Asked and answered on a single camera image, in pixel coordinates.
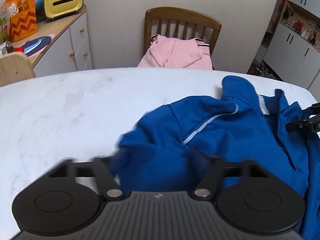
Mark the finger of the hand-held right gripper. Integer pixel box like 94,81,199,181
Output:
304,102,320,117
286,116,320,133

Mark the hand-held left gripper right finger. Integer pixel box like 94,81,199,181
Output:
189,147,272,202

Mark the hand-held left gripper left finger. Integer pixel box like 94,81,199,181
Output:
46,156,125,202

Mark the blue shirt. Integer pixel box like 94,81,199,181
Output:
110,75,320,240

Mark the white shoe cabinet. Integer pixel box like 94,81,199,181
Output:
261,22,320,90

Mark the pink hanging coat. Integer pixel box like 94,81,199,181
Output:
271,0,288,34

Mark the pink garment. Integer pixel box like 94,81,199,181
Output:
137,34,213,70

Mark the white side cabinet wooden top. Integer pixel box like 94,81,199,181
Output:
32,4,93,78

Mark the light wooden chair back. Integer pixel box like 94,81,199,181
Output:
0,52,37,88

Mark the small printed box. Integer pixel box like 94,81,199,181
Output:
0,41,16,57

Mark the glass fish tank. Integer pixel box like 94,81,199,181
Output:
0,12,12,55

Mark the yellow tissue box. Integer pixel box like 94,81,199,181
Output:
44,0,84,22

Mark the orange snack bag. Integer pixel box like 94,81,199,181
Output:
2,0,38,43

